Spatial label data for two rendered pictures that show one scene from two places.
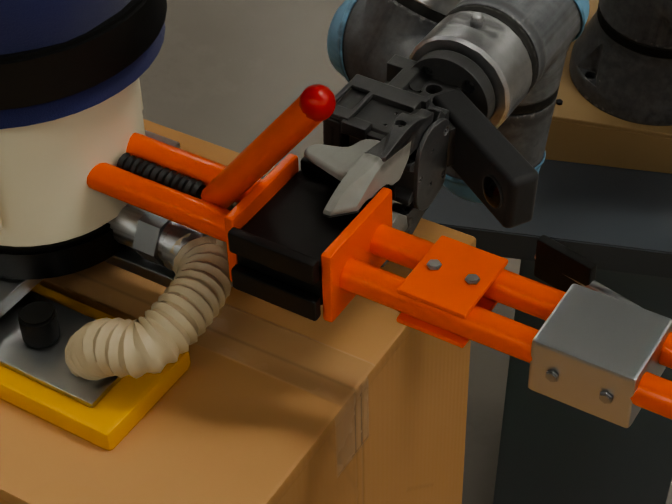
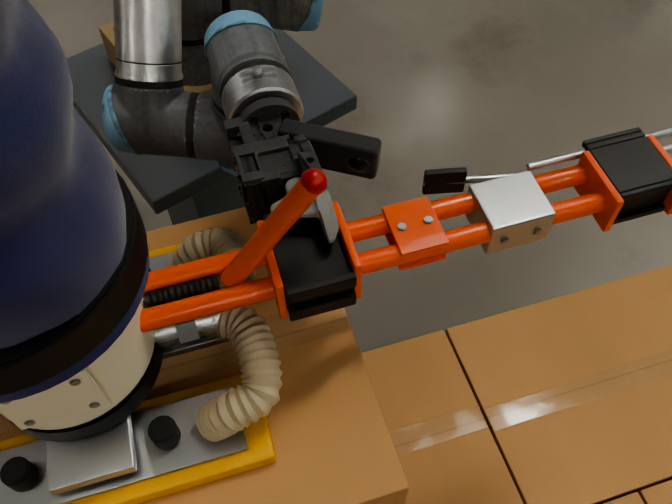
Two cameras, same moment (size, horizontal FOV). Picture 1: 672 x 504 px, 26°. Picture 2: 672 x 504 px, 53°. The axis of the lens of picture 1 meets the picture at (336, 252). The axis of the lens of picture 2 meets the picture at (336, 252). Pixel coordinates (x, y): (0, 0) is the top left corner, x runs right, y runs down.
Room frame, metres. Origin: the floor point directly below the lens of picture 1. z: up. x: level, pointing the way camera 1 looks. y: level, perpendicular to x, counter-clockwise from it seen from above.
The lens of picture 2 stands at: (0.48, 0.28, 1.75)
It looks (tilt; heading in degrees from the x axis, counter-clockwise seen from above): 55 degrees down; 312
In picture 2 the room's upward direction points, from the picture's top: straight up
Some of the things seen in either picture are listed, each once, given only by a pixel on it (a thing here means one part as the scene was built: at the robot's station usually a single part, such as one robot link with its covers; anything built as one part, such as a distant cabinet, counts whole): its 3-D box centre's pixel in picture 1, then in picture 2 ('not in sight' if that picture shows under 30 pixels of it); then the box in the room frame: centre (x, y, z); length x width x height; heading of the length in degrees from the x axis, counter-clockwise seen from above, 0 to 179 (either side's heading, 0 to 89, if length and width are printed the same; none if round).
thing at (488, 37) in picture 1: (466, 73); (263, 106); (0.94, -0.10, 1.20); 0.09 x 0.05 x 0.10; 59
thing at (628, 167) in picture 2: not in sight; (628, 182); (0.56, -0.28, 1.21); 0.08 x 0.07 x 0.05; 59
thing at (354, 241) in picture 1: (310, 235); (309, 259); (0.75, 0.02, 1.20); 0.10 x 0.08 x 0.06; 149
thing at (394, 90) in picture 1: (407, 128); (274, 159); (0.87, -0.05, 1.20); 0.12 x 0.09 x 0.08; 149
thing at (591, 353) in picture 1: (599, 354); (507, 212); (0.64, -0.17, 1.20); 0.07 x 0.07 x 0.04; 59
